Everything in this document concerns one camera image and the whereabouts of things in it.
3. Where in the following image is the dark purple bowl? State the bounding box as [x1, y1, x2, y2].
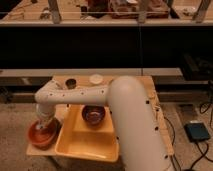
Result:
[82, 106, 105, 125]

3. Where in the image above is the small dark cup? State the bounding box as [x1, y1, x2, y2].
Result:
[65, 79, 77, 89]

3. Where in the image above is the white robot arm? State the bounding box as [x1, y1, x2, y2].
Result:
[35, 76, 174, 171]

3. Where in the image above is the yellow plastic tub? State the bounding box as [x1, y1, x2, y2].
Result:
[55, 105, 119, 162]

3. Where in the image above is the black foot pedal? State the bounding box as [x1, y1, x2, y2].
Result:
[184, 123, 211, 142]

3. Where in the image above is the red bowl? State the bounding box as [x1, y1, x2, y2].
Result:
[27, 119, 61, 150]

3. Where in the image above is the black floor cable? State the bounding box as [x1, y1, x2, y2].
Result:
[163, 99, 213, 171]

